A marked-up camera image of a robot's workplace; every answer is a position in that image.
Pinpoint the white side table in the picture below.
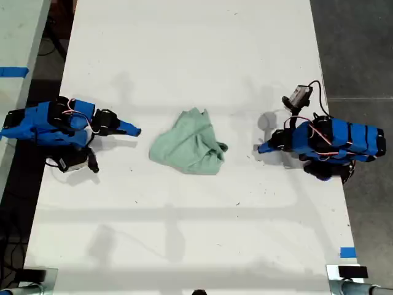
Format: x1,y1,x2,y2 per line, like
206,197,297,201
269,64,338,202
0,0,52,199

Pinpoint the red white servo wire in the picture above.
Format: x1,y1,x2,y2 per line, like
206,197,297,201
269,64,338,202
63,97,103,135
308,119,342,161

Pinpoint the short black camera stalk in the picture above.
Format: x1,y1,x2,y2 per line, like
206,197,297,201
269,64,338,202
86,146,101,174
284,106,308,132

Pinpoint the silver black camera box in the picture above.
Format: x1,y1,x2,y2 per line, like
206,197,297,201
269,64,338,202
281,85,314,109

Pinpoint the black camera cable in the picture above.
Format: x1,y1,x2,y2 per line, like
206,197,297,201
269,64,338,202
306,80,332,120
45,155,62,169

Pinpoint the grey metal clamp pipe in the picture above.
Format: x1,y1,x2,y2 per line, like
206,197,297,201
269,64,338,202
329,278,393,295
0,267,59,295

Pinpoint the black floor cable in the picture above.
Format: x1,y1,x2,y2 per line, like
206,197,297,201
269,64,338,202
37,17,69,61

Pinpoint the small black box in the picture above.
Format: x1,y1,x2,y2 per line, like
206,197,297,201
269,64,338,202
338,265,368,279
17,268,47,282

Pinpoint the pale green T-shirt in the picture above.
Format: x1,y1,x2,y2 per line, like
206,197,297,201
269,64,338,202
149,107,230,176

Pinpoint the black camera box with label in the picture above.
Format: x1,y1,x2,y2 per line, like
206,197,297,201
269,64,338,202
57,151,89,173

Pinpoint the long blue tape strip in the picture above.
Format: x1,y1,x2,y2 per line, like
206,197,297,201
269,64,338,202
0,66,30,78

